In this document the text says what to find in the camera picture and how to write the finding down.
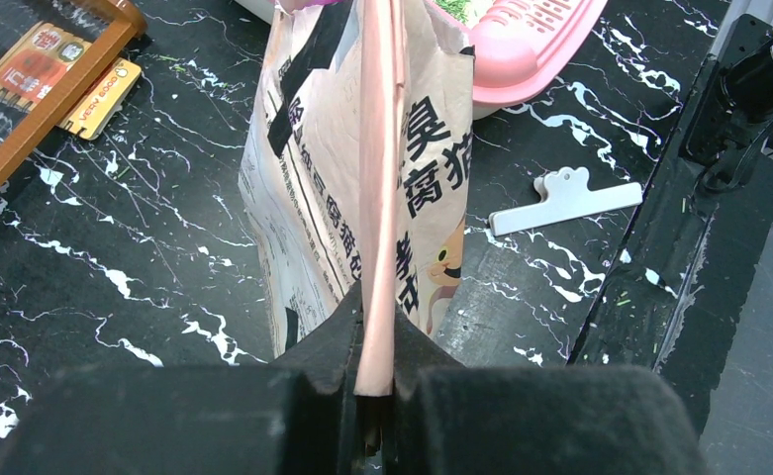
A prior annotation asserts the grey bag sealing clip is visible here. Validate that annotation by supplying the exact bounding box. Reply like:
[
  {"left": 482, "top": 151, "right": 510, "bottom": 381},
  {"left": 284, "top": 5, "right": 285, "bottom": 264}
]
[{"left": 488, "top": 166, "right": 643, "bottom": 237}]

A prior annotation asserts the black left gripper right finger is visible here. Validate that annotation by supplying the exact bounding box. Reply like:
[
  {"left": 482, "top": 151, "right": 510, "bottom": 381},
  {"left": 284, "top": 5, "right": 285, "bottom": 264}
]
[{"left": 380, "top": 311, "right": 708, "bottom": 474}]

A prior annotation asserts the orange snack packet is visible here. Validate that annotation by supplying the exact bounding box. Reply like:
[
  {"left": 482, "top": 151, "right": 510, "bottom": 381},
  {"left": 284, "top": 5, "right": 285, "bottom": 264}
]
[{"left": 0, "top": 22, "right": 142, "bottom": 142}]

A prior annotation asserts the orange wooden shelf rack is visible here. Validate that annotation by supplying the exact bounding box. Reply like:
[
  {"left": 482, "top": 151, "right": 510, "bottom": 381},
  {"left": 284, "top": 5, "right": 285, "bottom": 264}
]
[{"left": 0, "top": 1, "right": 147, "bottom": 187}]

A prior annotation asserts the pink cat litter box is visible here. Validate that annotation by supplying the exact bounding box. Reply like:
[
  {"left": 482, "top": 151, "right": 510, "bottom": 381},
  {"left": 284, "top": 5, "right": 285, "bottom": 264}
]
[{"left": 248, "top": 1, "right": 604, "bottom": 140}]

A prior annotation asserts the purple litter scoop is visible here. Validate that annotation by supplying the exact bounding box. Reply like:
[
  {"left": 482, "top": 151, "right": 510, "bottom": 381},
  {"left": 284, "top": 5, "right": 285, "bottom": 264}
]
[{"left": 275, "top": 0, "right": 342, "bottom": 12}]

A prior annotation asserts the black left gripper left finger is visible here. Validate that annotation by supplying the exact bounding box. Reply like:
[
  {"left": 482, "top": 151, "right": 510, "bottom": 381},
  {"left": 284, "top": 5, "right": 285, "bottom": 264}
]
[{"left": 0, "top": 284, "right": 365, "bottom": 474}]

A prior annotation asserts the cat litter bag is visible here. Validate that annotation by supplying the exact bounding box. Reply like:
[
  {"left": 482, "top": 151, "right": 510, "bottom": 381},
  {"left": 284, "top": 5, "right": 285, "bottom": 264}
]
[{"left": 238, "top": 0, "right": 476, "bottom": 398}]

